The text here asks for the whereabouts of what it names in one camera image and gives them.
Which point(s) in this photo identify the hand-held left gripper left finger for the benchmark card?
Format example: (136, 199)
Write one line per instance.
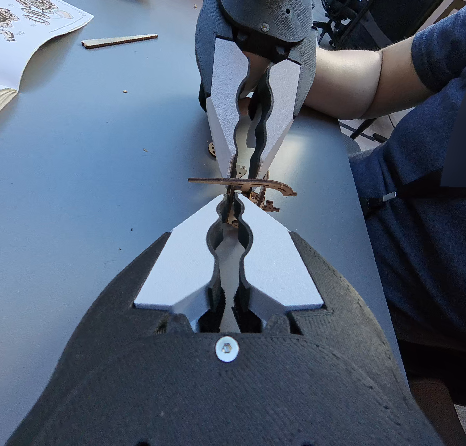
(174, 271)

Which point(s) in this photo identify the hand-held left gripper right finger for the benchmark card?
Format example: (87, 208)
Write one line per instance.
(280, 271)

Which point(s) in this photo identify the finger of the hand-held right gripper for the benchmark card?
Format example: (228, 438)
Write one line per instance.
(225, 89)
(285, 96)

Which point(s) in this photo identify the curved wooden model assembly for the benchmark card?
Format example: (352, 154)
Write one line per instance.
(236, 181)

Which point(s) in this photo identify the person's right forearm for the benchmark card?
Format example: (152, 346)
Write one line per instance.
(346, 81)

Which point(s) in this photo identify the model instruction booklet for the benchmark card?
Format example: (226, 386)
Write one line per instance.
(36, 45)

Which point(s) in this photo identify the round wooden gear part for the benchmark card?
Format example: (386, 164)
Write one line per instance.
(211, 150)

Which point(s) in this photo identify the black office chair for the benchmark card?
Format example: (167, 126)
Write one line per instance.
(335, 1)

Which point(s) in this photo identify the tapered wooden stick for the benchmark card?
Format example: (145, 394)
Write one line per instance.
(120, 40)

